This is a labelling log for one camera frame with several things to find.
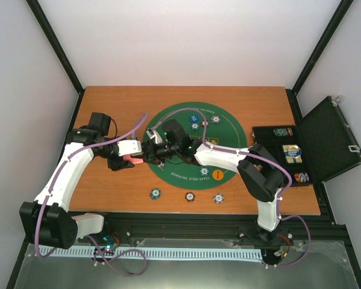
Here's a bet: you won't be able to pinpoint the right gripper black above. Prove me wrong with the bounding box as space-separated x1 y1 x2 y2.
134 140 179 166

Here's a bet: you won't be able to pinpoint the red playing card deck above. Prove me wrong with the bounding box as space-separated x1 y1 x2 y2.
123 155 144 165

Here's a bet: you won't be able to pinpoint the teal poker chip stack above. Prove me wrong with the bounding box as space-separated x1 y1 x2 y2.
150 188 161 200

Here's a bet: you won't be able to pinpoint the blue round blind button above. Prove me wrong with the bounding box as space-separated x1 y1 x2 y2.
188 114 200 123

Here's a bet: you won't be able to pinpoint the brown poker chip stack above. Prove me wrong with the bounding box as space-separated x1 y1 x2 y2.
185 192 195 202

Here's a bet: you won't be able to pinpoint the orange round blind button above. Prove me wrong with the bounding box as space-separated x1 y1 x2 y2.
212 169 224 181

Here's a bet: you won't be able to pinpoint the blue white chip stack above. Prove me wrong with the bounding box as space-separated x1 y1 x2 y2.
213 193 224 204

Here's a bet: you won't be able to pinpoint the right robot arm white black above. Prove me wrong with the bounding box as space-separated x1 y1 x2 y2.
142 119 292 232

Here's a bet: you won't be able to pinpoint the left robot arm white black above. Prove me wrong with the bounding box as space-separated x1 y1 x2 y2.
19 113 141 249

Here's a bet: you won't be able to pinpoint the chips row in case top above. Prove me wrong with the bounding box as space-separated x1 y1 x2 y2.
273 128 294 137

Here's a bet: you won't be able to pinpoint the blue white chips in case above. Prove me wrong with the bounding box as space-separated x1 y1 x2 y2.
282 144 303 164

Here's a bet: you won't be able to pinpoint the mixed chips in case bottom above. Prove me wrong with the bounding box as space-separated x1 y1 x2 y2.
294 172 310 183

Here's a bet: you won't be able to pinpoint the black poker case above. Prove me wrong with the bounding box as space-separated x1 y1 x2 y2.
252 96 361 187

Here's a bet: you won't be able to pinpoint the metal front plate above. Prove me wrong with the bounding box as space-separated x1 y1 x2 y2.
8 241 361 288

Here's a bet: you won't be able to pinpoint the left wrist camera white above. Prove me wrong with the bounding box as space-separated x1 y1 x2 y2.
117 140 142 157

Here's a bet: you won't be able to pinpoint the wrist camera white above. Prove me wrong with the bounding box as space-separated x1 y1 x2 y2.
146 128 163 145
117 140 142 157

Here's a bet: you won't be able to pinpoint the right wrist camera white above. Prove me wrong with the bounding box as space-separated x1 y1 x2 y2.
146 128 163 145

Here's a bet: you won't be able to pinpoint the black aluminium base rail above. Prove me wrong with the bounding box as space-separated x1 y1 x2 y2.
92 213 349 247

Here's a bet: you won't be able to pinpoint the light blue cable duct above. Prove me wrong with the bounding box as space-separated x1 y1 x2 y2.
51 245 262 263

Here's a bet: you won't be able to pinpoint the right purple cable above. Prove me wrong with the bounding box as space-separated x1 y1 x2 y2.
152 107 311 269

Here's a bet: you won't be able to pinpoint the left black frame post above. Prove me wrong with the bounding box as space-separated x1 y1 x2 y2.
26 0 85 97

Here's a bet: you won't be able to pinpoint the black frame post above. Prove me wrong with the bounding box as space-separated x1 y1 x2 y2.
26 0 85 97
291 0 354 96

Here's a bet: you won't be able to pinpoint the right black frame post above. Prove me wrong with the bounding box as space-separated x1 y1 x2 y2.
291 0 354 96

